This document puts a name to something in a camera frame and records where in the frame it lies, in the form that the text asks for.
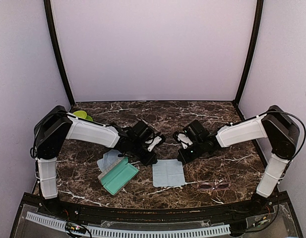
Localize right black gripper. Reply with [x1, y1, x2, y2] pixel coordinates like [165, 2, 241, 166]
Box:
[178, 139, 205, 165]

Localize teal glasses case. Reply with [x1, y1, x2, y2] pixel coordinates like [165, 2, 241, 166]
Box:
[98, 157, 139, 195]

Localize blue cleaning cloth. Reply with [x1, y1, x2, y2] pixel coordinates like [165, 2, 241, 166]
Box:
[97, 150, 120, 172]
[152, 159, 186, 187]

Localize pink frame sunglasses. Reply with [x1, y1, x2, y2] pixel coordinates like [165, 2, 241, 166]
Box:
[198, 182, 230, 191]

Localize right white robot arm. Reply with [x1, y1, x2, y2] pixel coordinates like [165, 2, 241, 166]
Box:
[173, 105, 302, 215]

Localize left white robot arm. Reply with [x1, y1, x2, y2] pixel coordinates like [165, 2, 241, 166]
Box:
[30, 106, 165, 216]

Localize green plate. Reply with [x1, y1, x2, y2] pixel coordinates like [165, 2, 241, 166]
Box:
[85, 115, 93, 121]

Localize green bowl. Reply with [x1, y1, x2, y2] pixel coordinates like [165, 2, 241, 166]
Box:
[73, 110, 88, 119]

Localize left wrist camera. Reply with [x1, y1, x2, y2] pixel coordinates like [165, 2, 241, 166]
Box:
[129, 120, 166, 152]

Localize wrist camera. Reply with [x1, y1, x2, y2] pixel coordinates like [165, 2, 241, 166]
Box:
[173, 119, 210, 149]
[129, 120, 166, 152]

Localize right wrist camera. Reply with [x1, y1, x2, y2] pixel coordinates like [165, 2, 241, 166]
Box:
[173, 119, 210, 149]

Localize white slotted cable duct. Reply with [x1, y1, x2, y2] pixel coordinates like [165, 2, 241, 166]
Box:
[25, 212, 231, 238]

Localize black front rail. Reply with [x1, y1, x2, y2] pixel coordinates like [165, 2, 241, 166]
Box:
[21, 192, 290, 225]

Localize right black frame post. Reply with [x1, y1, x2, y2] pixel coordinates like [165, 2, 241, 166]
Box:
[233, 0, 264, 107]

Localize black frame post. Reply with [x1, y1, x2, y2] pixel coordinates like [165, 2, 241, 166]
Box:
[43, 0, 75, 106]
[233, 0, 264, 107]

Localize left black frame post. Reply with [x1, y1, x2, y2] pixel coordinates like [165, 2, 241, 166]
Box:
[43, 0, 75, 106]

